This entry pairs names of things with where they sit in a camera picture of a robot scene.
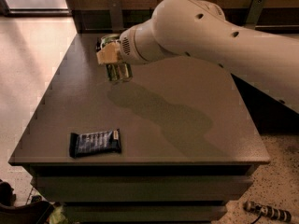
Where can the dark blue snack bar wrapper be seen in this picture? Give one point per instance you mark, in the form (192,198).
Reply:
(87,144)

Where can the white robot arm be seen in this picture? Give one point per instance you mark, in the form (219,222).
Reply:
(198,29)

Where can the grey drawer cabinet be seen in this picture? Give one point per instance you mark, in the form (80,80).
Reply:
(188,143)

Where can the dark brown bag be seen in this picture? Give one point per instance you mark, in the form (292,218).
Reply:
(32,213)

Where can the left metal shelf bracket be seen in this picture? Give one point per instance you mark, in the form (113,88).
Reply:
(115,11)

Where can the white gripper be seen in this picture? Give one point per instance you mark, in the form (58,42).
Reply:
(125,48)

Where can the wooden counter shelf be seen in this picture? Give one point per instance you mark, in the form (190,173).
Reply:
(92,16)

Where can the black and white striped cylinder tool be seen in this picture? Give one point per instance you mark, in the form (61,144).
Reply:
(267,211)

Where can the metal shelf bracket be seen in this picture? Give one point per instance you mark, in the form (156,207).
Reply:
(115,11)
(254,13)

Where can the right metal shelf bracket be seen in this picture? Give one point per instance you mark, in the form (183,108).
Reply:
(254,13)

